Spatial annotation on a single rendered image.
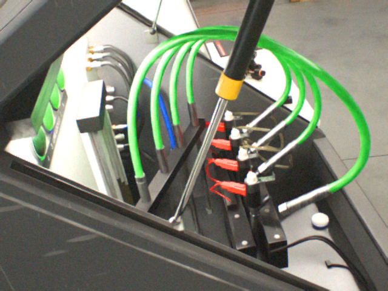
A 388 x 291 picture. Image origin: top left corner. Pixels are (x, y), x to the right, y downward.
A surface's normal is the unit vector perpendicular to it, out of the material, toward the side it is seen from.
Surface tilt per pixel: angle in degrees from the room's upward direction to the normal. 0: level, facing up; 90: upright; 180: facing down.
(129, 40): 90
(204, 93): 90
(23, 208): 90
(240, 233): 0
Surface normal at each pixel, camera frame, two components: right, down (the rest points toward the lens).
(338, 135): -0.14, -0.83
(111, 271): 0.11, 0.53
